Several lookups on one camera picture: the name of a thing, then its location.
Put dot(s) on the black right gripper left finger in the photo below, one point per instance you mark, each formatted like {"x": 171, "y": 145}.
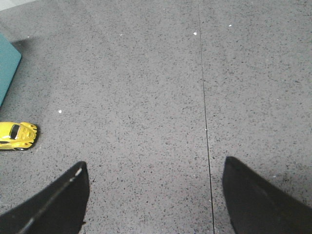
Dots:
{"x": 58, "y": 209}

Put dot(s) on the blue cardboard box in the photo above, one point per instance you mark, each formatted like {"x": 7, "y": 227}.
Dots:
{"x": 9, "y": 60}

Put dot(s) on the yellow toy beetle car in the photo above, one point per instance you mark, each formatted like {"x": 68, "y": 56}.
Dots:
{"x": 17, "y": 136}

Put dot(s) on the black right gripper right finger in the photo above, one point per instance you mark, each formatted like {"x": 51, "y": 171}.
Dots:
{"x": 255, "y": 206}

